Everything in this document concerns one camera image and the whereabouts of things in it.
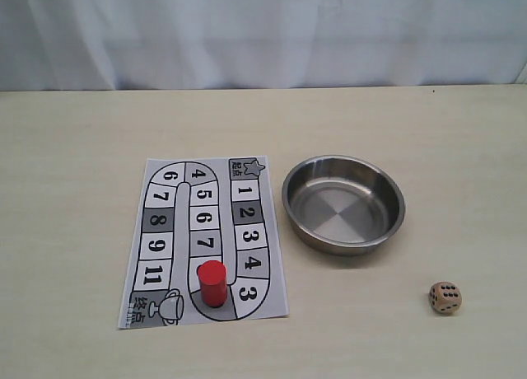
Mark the white curtain backdrop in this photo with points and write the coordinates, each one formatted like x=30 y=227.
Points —
x=212 y=44

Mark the red cylinder game piece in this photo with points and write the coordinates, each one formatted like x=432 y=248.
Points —
x=212 y=282

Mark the paper number game board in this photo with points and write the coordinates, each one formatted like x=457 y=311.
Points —
x=194 y=210

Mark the wooden die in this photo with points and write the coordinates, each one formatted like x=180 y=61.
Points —
x=444 y=297

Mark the round steel dish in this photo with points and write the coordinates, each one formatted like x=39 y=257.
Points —
x=342 y=205

